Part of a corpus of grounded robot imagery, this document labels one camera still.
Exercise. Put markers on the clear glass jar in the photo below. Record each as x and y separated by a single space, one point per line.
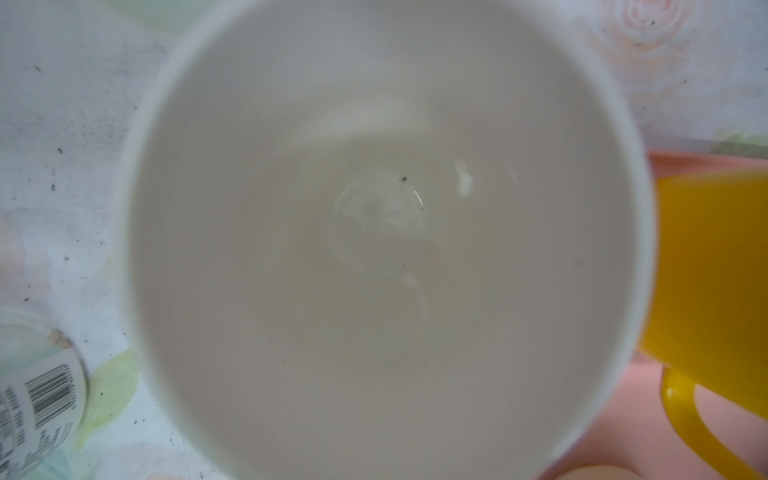
43 397

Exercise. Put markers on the yellow mug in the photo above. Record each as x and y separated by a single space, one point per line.
708 319

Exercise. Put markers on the pink plastic tray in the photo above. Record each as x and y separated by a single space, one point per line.
633 431

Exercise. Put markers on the red inside white mug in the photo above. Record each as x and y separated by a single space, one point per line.
599 472

